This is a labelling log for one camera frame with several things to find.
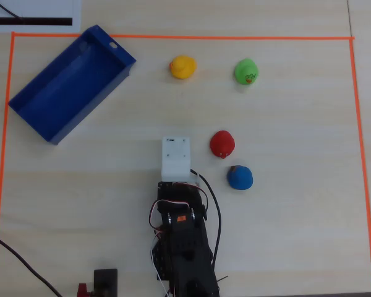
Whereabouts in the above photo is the blue rubber duck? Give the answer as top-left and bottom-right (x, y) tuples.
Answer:
(226, 165), (254, 191)

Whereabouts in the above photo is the green rubber duck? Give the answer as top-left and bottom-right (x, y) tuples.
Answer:
(234, 58), (260, 85)

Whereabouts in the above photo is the yellow rubber duck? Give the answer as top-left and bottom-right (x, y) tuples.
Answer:
(169, 54), (197, 80)

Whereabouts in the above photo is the black table clamp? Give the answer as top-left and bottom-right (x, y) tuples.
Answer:
(93, 269), (119, 297)

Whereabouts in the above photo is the red clamp handle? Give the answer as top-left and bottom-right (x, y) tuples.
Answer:
(77, 283), (95, 297)

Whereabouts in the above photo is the blue plastic box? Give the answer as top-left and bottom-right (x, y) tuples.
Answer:
(7, 24), (137, 146)

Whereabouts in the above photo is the black camera cable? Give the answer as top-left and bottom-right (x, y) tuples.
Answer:
(190, 168), (223, 270)

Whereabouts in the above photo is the red black arm wire bundle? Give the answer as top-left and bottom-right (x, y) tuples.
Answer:
(150, 230), (174, 297)

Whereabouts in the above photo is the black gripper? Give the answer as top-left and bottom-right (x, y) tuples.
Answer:
(156, 181), (209, 222)

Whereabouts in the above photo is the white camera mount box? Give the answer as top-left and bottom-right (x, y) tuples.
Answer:
(160, 136), (202, 186)

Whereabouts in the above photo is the thick black table cable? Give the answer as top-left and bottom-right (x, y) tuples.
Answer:
(0, 230), (62, 297)

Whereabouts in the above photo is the red rubber duck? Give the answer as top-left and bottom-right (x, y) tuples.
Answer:
(209, 130), (236, 160)

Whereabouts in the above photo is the orange tape boundary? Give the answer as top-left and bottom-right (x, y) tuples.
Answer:
(0, 31), (371, 297)

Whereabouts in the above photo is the white paper with black bar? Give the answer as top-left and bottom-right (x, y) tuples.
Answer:
(0, 0), (82, 33)

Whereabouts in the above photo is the thin black cable on paper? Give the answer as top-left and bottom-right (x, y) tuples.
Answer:
(0, 0), (24, 21)

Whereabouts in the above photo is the red white servo wire loop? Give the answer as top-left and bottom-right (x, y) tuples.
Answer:
(148, 182), (210, 231)

